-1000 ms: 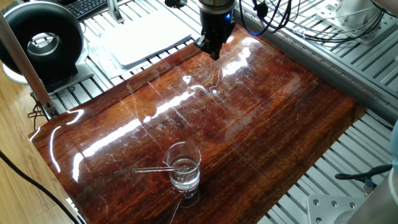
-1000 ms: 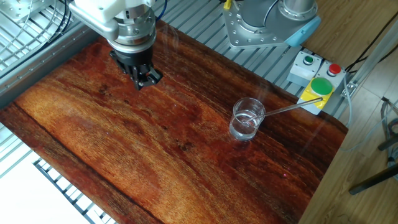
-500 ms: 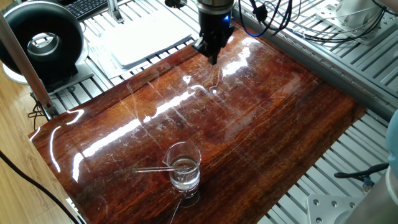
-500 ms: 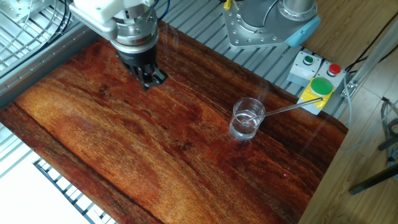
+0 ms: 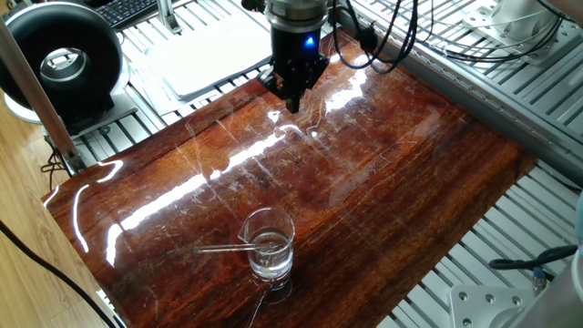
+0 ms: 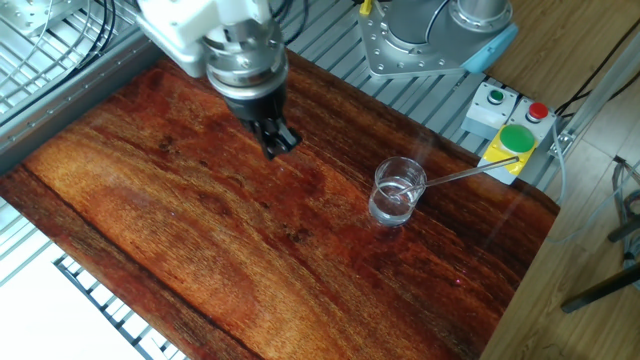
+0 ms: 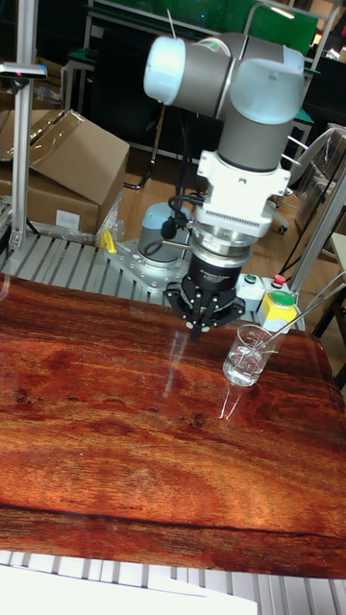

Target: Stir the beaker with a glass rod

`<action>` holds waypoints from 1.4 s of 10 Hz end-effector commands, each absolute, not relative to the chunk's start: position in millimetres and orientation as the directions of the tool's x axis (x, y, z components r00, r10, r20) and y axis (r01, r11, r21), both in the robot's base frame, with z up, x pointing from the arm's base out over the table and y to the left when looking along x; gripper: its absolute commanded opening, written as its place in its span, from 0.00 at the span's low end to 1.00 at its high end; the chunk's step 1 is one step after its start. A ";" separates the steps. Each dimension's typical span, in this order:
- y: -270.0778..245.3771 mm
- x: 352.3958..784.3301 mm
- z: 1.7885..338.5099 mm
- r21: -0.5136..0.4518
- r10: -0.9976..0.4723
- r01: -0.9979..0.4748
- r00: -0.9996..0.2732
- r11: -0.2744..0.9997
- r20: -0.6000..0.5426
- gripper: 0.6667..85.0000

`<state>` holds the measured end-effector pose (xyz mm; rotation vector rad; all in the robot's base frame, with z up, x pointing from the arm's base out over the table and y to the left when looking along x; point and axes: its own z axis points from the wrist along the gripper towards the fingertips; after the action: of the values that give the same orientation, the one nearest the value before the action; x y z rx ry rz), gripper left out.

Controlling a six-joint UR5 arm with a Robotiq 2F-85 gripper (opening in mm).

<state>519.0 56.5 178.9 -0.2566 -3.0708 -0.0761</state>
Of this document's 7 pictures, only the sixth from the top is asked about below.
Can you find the wood-grain table mat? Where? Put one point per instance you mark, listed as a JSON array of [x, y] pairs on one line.
[[200, 225]]

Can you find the yellow clip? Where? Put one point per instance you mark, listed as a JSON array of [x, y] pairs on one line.
[[366, 6]]

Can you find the grey aluminium rail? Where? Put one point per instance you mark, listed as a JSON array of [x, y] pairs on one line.
[[75, 95]]

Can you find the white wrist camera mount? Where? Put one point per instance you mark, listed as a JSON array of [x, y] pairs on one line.
[[175, 25]]

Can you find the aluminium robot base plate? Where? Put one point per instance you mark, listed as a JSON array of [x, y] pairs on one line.
[[372, 45]]

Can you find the aluminium mounting plate with holes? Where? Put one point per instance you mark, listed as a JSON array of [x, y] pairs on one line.
[[30, 15]]

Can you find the aluminium frame post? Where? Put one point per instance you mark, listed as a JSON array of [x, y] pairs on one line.
[[600, 95]]

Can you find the clear glass beaker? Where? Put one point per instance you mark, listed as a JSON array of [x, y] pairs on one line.
[[392, 210]]

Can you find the silver force torque sensor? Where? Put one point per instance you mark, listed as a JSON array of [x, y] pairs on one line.
[[245, 70]]

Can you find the clear glass stirring rod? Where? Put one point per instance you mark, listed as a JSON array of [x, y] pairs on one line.
[[470, 171]]

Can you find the yellow box large green button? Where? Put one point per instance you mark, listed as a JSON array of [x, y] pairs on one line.
[[517, 138]]

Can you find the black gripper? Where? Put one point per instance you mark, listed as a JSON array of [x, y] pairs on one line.
[[260, 107]]

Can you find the black metal leg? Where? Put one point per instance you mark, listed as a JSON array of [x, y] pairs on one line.
[[600, 290], [627, 227]]

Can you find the grey box red button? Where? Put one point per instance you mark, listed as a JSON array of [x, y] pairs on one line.
[[545, 130]]

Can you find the grey box small green button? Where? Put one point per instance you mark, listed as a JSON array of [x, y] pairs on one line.
[[482, 112]]

